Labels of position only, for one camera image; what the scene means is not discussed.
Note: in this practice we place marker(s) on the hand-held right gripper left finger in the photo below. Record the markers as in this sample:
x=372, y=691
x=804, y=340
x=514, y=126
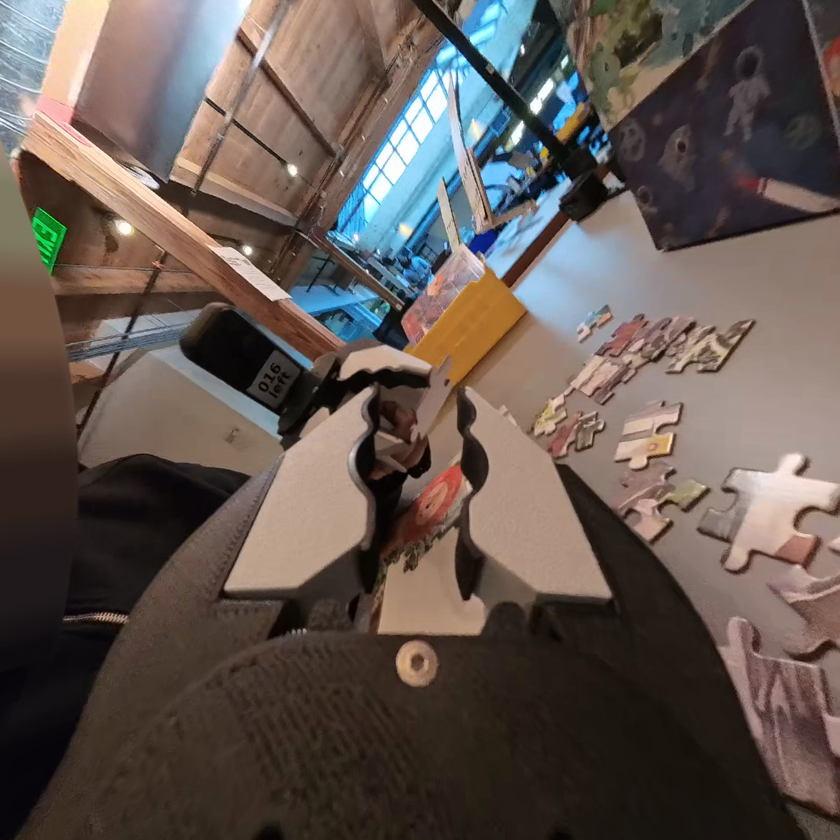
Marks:
x=308, y=512

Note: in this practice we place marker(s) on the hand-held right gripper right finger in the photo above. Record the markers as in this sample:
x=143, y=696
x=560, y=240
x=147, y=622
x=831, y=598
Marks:
x=531, y=525

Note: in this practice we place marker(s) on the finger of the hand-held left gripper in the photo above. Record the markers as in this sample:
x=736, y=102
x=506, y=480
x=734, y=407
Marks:
x=394, y=367
x=433, y=400

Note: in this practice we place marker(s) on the printed frame puzzle tray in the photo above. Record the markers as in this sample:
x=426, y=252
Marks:
x=430, y=607

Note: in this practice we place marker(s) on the person's left hand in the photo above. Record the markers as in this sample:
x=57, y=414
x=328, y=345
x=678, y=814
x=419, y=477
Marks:
x=397, y=417

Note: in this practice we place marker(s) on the white paper label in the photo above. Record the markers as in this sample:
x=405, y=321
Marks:
x=253, y=272

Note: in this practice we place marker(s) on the yellow plastic bin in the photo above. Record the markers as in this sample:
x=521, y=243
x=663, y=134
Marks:
x=479, y=328

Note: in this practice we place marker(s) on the assembled lion puzzle section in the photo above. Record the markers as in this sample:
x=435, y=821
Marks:
x=436, y=502

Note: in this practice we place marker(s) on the person in black jacket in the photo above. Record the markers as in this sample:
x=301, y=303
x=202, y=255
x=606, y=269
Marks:
x=144, y=525

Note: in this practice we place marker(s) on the green exit sign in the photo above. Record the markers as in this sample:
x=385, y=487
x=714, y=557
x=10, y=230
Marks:
x=49, y=239

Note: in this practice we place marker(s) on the scattered loose puzzle pieces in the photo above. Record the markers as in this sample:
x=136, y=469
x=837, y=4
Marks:
x=774, y=505

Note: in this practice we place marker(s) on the illustrated puzzle box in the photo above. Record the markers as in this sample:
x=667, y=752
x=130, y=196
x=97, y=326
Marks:
x=722, y=131

